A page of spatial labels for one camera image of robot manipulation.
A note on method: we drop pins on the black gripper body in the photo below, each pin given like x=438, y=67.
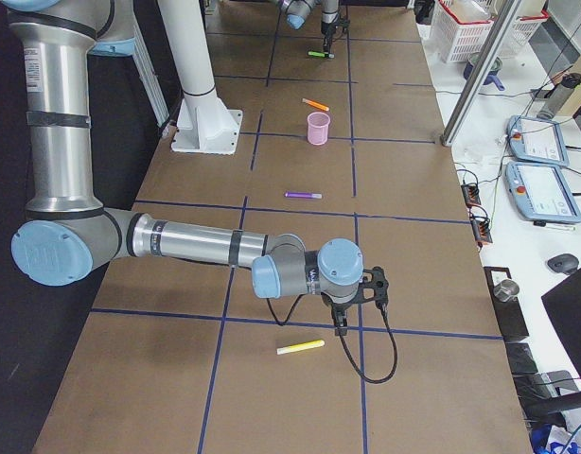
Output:
x=328, y=27
x=338, y=305

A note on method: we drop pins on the green highlighter pen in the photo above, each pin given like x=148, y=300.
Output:
x=321, y=55

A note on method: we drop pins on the yellow highlighter pen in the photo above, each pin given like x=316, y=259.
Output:
x=300, y=347

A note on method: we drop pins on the orange highlighter pen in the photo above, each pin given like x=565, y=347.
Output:
x=316, y=105

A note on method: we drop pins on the purple highlighter pen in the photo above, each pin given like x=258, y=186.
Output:
x=303, y=195

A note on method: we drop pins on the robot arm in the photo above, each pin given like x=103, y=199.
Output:
x=296, y=13
x=69, y=232

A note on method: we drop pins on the pink mesh pen holder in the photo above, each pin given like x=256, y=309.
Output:
x=318, y=125

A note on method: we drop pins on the white plastic basket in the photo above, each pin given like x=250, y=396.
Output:
x=531, y=15
x=459, y=29

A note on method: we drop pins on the black box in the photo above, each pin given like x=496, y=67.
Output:
x=509, y=316

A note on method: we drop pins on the black power strip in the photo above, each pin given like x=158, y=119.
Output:
x=480, y=226
x=471, y=194

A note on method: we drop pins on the silver metal cup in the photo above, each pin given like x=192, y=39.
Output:
x=506, y=290

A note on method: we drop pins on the black monitor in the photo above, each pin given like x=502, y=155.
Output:
x=563, y=306

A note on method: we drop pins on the black computer mouse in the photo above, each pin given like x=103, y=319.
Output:
x=565, y=263

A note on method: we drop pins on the blue teach pendant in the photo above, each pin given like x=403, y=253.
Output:
x=541, y=193
x=537, y=140

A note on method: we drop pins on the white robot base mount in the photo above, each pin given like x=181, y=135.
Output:
x=204, y=123

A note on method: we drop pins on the aluminium frame post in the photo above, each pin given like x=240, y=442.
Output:
x=489, y=52

